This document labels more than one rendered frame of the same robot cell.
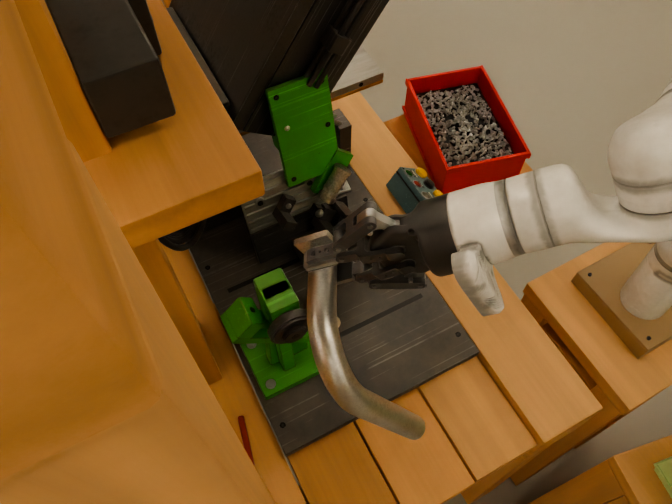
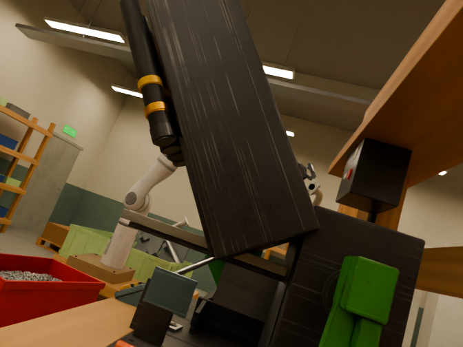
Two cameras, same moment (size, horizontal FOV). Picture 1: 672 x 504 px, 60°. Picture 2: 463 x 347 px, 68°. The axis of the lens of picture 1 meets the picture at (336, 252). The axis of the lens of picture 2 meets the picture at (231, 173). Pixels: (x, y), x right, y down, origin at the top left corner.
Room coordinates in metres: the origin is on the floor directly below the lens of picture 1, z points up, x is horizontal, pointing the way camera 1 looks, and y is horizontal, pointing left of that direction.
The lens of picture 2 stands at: (1.56, 0.54, 1.13)
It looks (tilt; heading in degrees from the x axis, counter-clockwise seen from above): 11 degrees up; 217
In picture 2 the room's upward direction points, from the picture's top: 20 degrees clockwise
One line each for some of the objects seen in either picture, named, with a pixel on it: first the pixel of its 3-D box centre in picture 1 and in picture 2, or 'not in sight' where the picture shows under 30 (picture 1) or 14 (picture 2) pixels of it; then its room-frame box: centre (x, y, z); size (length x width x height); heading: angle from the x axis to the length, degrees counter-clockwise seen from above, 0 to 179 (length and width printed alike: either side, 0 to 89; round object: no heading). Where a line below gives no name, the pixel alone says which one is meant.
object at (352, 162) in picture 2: not in sight; (369, 177); (0.63, 0.29, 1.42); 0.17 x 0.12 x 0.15; 28
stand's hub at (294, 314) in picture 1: (291, 329); not in sight; (0.38, 0.07, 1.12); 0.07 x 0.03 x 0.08; 118
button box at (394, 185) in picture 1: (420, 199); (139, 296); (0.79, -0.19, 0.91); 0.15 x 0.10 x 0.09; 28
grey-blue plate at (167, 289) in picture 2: not in sight; (165, 307); (0.98, 0.06, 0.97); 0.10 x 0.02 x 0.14; 118
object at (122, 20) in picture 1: (109, 51); not in sight; (0.46, 0.22, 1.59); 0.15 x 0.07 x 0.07; 28
